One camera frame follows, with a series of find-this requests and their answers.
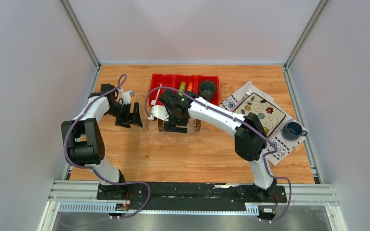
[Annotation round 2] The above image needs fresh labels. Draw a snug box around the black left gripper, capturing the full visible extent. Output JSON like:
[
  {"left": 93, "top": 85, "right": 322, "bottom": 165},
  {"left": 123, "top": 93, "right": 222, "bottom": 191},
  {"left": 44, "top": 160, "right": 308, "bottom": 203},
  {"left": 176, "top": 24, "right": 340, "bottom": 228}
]
[{"left": 105, "top": 102, "right": 143, "bottom": 129}]

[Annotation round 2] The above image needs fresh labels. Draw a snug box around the dark grey mug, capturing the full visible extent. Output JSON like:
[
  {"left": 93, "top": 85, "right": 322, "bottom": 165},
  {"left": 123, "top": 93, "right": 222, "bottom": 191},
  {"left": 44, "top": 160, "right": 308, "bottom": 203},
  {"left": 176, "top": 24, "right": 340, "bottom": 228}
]
[{"left": 198, "top": 80, "right": 217, "bottom": 101}]

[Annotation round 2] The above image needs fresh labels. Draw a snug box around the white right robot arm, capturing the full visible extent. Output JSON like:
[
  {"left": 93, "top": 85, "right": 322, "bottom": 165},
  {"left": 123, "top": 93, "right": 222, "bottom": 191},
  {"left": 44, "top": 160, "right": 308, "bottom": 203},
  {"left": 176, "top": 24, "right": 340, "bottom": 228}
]
[{"left": 159, "top": 88, "right": 277, "bottom": 202}]

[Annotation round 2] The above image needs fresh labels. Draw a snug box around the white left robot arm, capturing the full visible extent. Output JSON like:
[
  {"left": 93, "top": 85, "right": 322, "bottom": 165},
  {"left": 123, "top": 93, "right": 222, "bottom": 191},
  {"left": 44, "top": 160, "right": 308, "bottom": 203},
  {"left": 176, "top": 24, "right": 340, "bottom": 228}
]
[{"left": 61, "top": 84, "right": 143, "bottom": 200}]

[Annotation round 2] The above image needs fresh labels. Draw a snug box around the clear textured acrylic tray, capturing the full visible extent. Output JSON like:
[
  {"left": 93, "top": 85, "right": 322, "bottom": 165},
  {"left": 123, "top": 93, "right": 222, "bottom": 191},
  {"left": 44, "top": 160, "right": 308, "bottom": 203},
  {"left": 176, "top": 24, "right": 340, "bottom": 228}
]
[{"left": 135, "top": 121, "right": 200, "bottom": 146}]

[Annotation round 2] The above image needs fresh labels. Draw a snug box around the white toothbrush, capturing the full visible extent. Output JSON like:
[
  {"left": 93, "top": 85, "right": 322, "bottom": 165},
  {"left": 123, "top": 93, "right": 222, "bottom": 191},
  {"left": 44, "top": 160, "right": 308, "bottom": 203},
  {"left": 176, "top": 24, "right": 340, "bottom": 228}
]
[{"left": 149, "top": 83, "right": 163, "bottom": 106}]

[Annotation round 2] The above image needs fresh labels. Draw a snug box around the orange toothpaste tube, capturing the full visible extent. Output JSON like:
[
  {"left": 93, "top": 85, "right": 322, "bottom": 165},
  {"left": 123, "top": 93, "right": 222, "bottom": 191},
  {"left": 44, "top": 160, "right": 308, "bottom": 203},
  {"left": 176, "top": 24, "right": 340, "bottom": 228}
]
[{"left": 186, "top": 82, "right": 193, "bottom": 92}]

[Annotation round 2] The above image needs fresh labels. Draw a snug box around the green toothpaste tube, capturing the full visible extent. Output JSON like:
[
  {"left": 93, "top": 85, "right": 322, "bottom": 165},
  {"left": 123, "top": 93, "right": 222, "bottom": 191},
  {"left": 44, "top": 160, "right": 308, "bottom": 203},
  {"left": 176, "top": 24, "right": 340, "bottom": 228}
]
[{"left": 178, "top": 82, "right": 186, "bottom": 96}]

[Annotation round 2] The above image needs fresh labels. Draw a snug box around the red three-compartment bin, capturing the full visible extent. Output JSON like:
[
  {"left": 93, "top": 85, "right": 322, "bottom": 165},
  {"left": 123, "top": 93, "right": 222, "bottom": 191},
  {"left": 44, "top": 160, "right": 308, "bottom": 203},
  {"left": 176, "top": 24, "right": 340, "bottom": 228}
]
[{"left": 149, "top": 73, "right": 220, "bottom": 105}]

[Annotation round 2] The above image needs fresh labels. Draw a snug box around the silver fork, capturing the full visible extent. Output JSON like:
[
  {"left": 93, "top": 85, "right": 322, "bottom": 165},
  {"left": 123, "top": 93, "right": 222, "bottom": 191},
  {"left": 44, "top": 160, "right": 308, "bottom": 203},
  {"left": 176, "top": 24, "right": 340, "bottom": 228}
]
[{"left": 232, "top": 90, "right": 253, "bottom": 112}]

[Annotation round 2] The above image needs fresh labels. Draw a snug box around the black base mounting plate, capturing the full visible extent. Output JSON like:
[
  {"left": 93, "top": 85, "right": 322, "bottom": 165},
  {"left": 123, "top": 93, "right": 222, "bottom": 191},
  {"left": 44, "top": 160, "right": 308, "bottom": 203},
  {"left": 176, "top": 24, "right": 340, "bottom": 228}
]
[{"left": 96, "top": 182, "right": 288, "bottom": 212}]

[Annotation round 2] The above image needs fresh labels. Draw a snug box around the floral square plate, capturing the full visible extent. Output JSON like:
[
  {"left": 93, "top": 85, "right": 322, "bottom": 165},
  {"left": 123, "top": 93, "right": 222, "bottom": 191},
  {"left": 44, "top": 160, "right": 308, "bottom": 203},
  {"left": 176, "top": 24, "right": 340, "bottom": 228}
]
[{"left": 234, "top": 92, "right": 286, "bottom": 137}]

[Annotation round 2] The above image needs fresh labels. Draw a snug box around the patterned white cloth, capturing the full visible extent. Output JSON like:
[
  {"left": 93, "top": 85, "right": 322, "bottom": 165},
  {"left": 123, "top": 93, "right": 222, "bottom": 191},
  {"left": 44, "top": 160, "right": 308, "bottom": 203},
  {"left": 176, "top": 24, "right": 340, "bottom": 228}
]
[{"left": 219, "top": 81, "right": 306, "bottom": 166}]

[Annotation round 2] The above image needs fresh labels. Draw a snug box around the blue teacup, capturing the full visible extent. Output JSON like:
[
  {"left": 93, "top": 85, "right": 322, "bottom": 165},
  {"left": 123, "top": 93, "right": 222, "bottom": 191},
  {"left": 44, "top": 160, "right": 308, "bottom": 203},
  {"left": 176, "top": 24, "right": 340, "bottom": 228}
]
[{"left": 281, "top": 121, "right": 308, "bottom": 141}]

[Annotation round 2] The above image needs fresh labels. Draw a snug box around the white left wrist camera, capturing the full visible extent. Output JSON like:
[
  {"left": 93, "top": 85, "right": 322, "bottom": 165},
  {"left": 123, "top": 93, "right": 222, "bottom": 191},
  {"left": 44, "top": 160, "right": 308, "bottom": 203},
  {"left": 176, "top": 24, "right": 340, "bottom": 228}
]
[{"left": 118, "top": 89, "right": 135, "bottom": 105}]

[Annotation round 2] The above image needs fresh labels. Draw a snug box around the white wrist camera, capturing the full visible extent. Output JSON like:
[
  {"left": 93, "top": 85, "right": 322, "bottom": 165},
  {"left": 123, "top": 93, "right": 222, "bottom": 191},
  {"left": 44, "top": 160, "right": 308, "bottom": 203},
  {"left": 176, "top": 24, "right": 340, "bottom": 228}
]
[
  {"left": 148, "top": 105, "right": 169, "bottom": 121},
  {"left": 118, "top": 89, "right": 135, "bottom": 105}
]

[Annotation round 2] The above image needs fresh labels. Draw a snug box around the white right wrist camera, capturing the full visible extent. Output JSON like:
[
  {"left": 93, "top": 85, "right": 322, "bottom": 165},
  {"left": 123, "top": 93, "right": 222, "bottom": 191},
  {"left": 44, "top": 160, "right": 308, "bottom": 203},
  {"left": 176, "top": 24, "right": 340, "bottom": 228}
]
[{"left": 148, "top": 105, "right": 169, "bottom": 121}]

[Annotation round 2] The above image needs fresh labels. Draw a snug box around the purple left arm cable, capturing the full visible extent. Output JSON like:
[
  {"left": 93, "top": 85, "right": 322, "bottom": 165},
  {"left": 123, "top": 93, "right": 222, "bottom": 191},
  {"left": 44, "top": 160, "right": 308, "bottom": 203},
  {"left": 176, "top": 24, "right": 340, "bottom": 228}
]
[{"left": 63, "top": 74, "right": 151, "bottom": 220}]

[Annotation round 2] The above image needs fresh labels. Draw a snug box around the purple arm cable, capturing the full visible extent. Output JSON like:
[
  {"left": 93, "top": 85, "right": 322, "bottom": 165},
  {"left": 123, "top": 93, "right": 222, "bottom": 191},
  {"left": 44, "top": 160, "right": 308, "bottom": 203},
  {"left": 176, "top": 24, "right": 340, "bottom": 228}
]
[
  {"left": 63, "top": 74, "right": 151, "bottom": 220},
  {"left": 144, "top": 86, "right": 292, "bottom": 223}
]

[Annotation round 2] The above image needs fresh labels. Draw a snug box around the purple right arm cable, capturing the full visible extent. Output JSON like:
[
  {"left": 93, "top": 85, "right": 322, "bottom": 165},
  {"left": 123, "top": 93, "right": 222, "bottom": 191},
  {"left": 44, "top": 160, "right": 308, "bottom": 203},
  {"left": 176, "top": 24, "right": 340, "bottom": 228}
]
[{"left": 144, "top": 86, "right": 292, "bottom": 223}]

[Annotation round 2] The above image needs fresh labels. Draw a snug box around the aluminium frame rail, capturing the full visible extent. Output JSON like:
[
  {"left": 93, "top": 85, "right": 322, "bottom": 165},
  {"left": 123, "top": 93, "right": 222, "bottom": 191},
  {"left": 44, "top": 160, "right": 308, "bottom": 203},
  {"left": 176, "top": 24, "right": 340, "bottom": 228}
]
[{"left": 39, "top": 180, "right": 347, "bottom": 231}]

